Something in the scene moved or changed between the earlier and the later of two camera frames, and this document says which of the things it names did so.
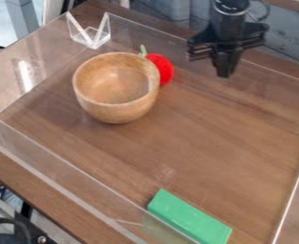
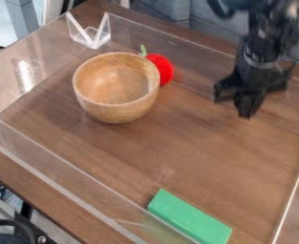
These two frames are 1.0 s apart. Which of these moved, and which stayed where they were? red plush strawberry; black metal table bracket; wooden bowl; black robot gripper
Moved: black robot gripper
Stayed: wooden bowl; black metal table bracket; red plush strawberry
